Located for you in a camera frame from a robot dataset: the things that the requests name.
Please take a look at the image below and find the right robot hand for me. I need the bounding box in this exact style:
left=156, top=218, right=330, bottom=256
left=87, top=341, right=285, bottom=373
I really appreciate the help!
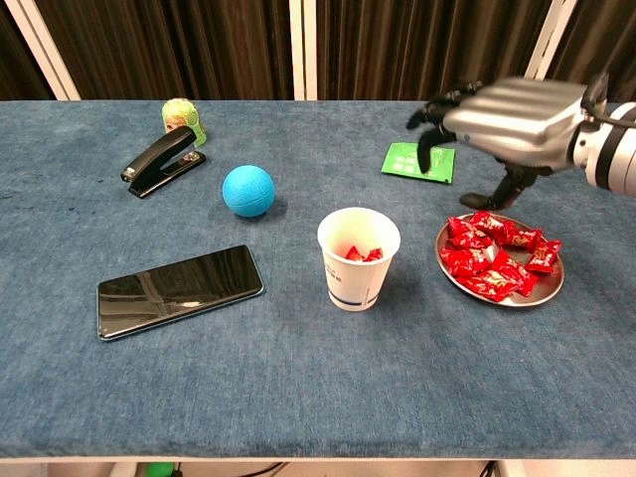
left=405, top=77, right=588, bottom=212

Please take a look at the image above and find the round metal plate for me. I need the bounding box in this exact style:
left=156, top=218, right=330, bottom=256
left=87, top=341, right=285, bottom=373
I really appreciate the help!
left=435, top=212, right=566, bottom=308

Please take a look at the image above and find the white paper cup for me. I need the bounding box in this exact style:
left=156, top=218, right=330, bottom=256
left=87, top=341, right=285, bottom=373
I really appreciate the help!
left=316, top=206, right=401, bottom=312

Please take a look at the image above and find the green sachet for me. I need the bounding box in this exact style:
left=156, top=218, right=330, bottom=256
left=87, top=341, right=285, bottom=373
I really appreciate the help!
left=381, top=141, right=456, bottom=185

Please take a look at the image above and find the dark pleated curtain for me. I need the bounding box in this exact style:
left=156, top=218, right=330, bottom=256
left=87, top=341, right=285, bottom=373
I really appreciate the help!
left=0, top=0, right=55, bottom=102
left=33, top=0, right=294, bottom=102
left=539, top=0, right=636, bottom=108
left=316, top=0, right=553, bottom=103

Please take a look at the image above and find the blue ball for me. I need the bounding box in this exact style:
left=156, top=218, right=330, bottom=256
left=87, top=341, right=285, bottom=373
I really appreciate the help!
left=222, top=164, right=276, bottom=219

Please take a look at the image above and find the green wrapped snack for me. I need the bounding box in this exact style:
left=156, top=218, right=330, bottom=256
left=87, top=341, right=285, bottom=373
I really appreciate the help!
left=161, top=97, right=208, bottom=149

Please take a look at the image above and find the blue table cloth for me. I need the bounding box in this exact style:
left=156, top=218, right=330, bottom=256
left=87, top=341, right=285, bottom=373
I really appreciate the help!
left=0, top=100, right=636, bottom=458

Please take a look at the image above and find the black stapler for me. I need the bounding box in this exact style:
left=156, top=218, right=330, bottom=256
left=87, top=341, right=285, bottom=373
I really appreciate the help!
left=120, top=125, right=208, bottom=200

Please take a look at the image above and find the black smartphone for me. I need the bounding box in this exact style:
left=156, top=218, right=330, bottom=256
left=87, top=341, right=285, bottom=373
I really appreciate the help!
left=96, top=243, right=265, bottom=342

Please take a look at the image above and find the white frame post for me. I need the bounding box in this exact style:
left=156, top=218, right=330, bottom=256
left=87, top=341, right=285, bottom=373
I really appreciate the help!
left=525, top=0, right=580, bottom=80
left=289, top=0, right=319, bottom=102
left=4, top=0, right=81, bottom=102

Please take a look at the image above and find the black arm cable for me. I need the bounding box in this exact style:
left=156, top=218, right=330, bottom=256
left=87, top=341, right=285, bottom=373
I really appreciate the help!
left=579, top=73, right=636, bottom=128

